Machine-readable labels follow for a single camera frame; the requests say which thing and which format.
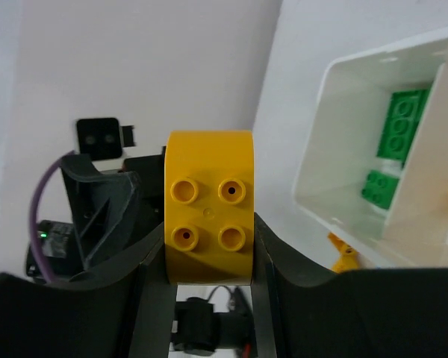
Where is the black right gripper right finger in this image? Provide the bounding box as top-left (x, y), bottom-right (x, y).
top-left (252, 217), bottom-right (448, 357)

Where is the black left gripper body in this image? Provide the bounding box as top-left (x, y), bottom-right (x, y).
top-left (25, 152), bottom-right (165, 278)

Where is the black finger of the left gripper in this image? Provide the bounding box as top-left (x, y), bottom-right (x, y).
top-left (60, 154), bottom-right (140, 270)

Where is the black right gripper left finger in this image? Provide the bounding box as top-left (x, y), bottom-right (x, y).
top-left (0, 224), bottom-right (165, 357)

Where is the yellow round lego brick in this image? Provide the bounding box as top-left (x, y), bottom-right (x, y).
top-left (164, 131), bottom-right (255, 285)

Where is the green square lego brick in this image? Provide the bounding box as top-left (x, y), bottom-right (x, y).
top-left (361, 169), bottom-right (399, 210)

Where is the green lego plate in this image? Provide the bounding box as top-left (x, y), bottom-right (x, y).
top-left (376, 88), bottom-right (430, 166)

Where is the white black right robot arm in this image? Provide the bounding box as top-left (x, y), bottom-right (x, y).
top-left (171, 217), bottom-right (448, 357)

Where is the yellow curved lego brick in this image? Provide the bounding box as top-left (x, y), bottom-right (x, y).
top-left (328, 233), bottom-right (361, 274)

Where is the white three-compartment plastic bin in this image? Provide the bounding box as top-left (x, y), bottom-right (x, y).
top-left (293, 28), bottom-right (448, 267)

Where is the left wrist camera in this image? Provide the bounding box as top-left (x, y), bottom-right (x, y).
top-left (75, 117), bottom-right (135, 161)

